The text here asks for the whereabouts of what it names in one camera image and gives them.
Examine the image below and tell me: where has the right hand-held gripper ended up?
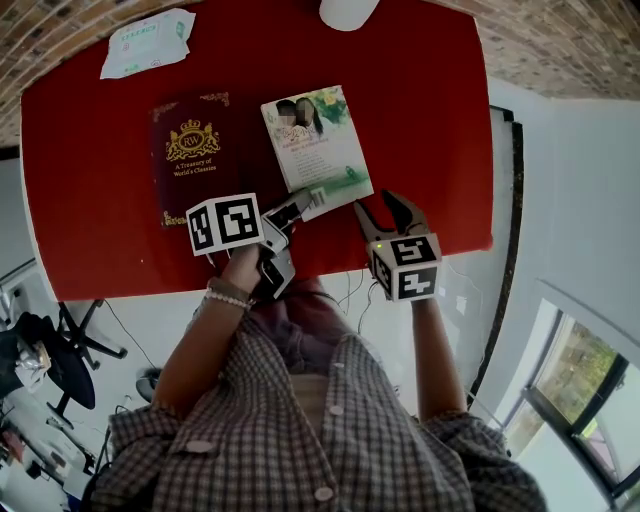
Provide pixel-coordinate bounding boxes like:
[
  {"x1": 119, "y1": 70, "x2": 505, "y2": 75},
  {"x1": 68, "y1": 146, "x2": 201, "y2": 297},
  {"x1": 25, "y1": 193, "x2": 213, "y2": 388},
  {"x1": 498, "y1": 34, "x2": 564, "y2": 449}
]
[{"x1": 353, "y1": 189, "x2": 443, "y2": 303}]

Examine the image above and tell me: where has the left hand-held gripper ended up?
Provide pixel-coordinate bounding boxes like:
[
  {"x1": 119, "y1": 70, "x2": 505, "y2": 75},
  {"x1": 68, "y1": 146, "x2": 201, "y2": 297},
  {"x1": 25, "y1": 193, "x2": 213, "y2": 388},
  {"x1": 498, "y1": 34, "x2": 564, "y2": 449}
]
[{"x1": 185, "y1": 189, "x2": 315, "y2": 302}]

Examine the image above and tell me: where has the white green photo-cover book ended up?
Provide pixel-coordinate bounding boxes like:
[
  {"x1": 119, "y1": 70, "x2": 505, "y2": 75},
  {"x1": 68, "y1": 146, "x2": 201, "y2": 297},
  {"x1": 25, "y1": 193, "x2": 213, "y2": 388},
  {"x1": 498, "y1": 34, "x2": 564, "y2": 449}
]
[{"x1": 259, "y1": 84, "x2": 375, "y2": 224}]

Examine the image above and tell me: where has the dark red gold-crest book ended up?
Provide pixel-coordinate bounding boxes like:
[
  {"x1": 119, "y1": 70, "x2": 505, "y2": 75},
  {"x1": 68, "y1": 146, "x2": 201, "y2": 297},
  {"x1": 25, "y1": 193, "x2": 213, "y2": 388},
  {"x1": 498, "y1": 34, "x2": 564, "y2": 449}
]
[{"x1": 148, "y1": 90, "x2": 241, "y2": 231}]

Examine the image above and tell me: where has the person's left forearm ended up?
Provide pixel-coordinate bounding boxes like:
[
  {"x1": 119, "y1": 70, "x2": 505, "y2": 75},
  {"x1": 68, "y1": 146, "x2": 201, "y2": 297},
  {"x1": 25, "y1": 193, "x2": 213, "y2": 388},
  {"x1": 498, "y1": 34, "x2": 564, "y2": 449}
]
[{"x1": 152, "y1": 284, "x2": 251, "y2": 416}]

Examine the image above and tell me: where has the person's right forearm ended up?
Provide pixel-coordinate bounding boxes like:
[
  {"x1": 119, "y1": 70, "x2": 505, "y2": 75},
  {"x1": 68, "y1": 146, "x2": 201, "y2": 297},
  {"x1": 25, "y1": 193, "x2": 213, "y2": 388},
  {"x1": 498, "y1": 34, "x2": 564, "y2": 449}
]
[{"x1": 409, "y1": 299, "x2": 469, "y2": 424}]

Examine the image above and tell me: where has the person's left hand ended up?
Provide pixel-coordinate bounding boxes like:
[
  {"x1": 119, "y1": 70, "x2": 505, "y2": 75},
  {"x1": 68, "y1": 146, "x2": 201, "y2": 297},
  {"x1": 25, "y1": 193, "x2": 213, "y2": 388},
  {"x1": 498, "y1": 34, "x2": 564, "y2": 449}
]
[{"x1": 217, "y1": 245, "x2": 266, "y2": 299}]

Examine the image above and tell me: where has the black-framed white panel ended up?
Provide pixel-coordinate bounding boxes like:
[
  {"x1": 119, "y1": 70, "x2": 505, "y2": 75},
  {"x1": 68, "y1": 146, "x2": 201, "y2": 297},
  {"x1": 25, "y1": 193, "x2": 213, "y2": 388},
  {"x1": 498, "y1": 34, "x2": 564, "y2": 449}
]
[{"x1": 464, "y1": 104, "x2": 525, "y2": 401}]

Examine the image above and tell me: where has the red tablecloth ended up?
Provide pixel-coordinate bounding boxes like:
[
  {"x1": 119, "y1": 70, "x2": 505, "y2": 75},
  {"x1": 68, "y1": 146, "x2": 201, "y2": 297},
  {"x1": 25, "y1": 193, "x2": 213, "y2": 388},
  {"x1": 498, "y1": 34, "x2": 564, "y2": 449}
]
[{"x1": 19, "y1": 0, "x2": 496, "y2": 304}]

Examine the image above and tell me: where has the person's beige undershirt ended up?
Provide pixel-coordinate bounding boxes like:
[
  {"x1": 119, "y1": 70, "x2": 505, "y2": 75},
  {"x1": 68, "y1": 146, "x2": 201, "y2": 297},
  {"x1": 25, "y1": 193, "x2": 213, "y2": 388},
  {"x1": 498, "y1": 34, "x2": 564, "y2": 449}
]
[{"x1": 289, "y1": 372, "x2": 331, "y2": 431}]

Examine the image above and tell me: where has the white vase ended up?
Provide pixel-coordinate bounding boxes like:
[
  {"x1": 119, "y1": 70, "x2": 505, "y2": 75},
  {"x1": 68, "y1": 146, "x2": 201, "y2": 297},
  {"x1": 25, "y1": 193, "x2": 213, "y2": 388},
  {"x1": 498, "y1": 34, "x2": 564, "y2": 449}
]
[{"x1": 318, "y1": 0, "x2": 380, "y2": 32}]

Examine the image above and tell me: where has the white wet wipes packet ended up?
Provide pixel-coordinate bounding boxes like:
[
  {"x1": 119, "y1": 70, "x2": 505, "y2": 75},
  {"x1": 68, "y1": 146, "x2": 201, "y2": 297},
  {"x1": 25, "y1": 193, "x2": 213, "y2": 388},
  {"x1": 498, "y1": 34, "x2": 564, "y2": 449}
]
[{"x1": 99, "y1": 7, "x2": 197, "y2": 81}]

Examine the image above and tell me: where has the black round base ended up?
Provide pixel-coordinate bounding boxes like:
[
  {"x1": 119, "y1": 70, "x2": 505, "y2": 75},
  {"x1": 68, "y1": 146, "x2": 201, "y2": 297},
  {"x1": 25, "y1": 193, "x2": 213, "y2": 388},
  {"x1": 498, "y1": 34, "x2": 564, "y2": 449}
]
[{"x1": 135, "y1": 367, "x2": 164, "y2": 401}]

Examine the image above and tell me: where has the person's plaid shirt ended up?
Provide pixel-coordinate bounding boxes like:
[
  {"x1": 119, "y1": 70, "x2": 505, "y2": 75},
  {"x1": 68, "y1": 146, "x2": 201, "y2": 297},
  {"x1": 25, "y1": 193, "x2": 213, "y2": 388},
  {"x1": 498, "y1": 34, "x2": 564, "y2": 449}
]
[{"x1": 87, "y1": 312, "x2": 549, "y2": 512}]

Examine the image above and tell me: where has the window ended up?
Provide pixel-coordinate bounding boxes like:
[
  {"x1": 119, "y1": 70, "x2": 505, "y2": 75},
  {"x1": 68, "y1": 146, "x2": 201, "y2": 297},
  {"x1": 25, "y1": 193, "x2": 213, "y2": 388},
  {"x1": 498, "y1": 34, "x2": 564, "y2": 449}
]
[{"x1": 504, "y1": 294, "x2": 640, "y2": 501}]

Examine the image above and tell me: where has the black office chair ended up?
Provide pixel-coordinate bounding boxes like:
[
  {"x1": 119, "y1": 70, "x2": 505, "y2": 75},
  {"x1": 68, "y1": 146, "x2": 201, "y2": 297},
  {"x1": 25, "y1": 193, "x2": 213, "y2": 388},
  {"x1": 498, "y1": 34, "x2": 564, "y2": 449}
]
[{"x1": 0, "y1": 299, "x2": 129, "y2": 426}]

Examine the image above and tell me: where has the white side desk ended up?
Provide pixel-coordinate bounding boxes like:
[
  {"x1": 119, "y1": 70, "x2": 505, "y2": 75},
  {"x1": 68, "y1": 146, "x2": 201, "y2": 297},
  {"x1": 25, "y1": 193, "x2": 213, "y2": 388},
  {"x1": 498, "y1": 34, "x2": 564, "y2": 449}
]
[{"x1": 0, "y1": 389, "x2": 111, "y2": 512}]

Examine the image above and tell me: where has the black floor cable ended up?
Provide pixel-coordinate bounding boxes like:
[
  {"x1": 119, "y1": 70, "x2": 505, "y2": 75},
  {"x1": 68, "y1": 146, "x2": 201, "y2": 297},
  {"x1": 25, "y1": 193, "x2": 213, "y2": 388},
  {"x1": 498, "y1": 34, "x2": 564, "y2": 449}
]
[{"x1": 102, "y1": 299, "x2": 156, "y2": 371}]

